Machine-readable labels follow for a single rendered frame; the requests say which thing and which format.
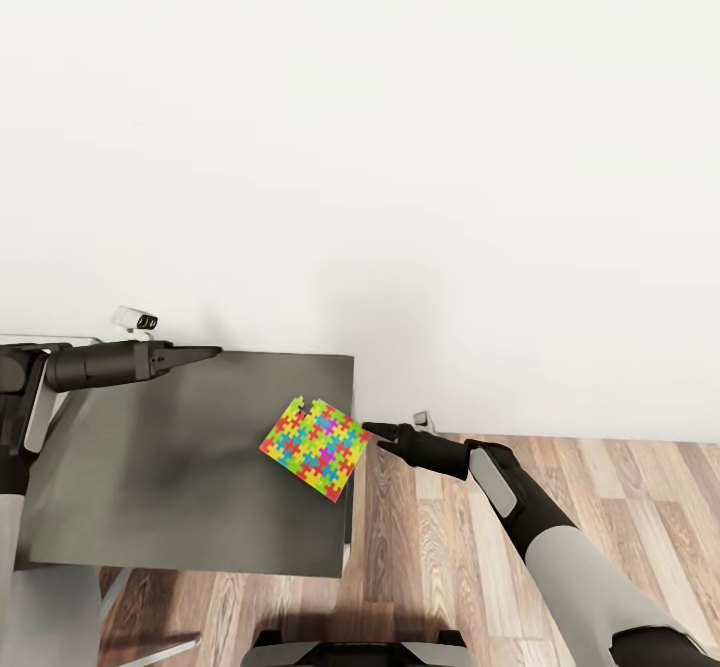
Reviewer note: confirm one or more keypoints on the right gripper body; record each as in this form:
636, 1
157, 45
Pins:
420, 449

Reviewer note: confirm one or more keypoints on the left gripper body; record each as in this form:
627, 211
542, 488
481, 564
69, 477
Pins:
125, 361

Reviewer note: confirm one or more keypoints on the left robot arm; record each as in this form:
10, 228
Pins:
31, 376

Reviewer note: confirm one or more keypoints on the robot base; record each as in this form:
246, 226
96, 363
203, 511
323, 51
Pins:
449, 652

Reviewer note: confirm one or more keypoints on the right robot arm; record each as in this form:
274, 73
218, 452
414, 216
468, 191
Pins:
605, 619

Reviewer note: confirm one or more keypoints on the jigsaw puzzle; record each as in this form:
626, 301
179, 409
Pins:
322, 449

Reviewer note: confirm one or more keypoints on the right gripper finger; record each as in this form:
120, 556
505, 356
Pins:
391, 446
386, 430

